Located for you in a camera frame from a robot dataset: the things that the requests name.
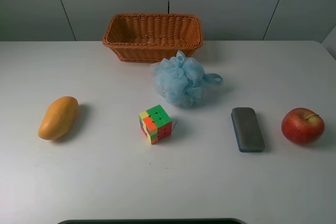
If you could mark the light blue bath loofah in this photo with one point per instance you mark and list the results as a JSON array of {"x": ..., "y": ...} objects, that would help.
[{"x": 182, "y": 80}]

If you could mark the grey blue whiteboard eraser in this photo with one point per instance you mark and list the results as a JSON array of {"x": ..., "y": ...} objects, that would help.
[{"x": 247, "y": 130}]

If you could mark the red apple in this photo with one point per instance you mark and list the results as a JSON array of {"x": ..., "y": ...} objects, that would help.
[{"x": 302, "y": 126}]

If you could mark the yellow mango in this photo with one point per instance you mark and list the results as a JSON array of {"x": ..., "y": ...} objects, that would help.
[{"x": 59, "y": 118}]

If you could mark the orange wicker basket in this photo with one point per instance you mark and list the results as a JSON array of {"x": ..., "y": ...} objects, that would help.
[{"x": 149, "y": 38}]

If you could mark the colourful puzzle cube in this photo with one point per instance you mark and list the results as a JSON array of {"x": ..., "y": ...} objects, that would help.
[{"x": 155, "y": 123}]

